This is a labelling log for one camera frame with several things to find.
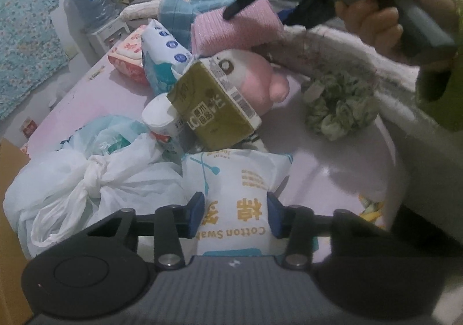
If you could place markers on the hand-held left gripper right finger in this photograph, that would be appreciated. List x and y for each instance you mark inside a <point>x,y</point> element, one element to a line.
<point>273,217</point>

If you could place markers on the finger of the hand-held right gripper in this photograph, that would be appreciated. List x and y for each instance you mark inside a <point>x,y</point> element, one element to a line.
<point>302,14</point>
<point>237,7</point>

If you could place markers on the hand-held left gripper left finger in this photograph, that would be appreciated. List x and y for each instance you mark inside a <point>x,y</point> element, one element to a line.
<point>197,216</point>

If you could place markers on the pink sponge cloth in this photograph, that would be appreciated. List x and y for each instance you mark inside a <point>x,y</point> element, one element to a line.
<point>235,30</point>

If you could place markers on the white cotton swab bag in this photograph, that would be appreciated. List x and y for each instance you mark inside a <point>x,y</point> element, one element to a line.
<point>235,184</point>

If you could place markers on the light blue towel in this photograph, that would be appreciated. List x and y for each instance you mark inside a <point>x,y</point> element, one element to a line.
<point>181,10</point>

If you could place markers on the pink plush toy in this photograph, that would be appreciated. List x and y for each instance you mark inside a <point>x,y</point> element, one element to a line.
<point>253,75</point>

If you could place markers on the white blue wet wipes pack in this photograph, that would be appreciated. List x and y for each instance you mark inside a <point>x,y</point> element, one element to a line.
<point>161,57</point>

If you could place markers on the brown cardboard box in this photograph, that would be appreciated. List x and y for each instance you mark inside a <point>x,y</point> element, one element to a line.
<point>12,238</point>

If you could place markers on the person's right forearm green sleeve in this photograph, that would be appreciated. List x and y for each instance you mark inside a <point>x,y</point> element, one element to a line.
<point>445,93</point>

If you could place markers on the person's right hand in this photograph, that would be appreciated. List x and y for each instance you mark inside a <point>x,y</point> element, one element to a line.
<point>372,28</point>

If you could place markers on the white knotted plastic bag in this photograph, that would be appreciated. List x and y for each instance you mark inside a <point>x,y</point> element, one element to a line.
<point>108,180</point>

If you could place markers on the white knitted cloth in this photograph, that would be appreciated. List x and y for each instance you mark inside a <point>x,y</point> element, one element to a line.
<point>141,10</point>

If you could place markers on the green floral scrunchie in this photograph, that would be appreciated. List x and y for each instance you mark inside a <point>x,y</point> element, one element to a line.
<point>340,104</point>

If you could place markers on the olive green carton box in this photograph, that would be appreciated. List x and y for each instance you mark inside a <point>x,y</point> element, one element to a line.
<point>213,108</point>

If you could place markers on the white round container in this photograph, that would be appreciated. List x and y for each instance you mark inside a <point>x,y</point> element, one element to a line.
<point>161,117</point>

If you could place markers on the red white tissue pack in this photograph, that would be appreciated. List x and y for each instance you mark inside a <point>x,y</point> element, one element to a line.
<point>126,57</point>

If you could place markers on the white water dispenser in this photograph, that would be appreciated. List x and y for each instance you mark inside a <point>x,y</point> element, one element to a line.
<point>108,34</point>

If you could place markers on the teal floral curtain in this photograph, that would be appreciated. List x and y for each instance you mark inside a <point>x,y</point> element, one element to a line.
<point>25,28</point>

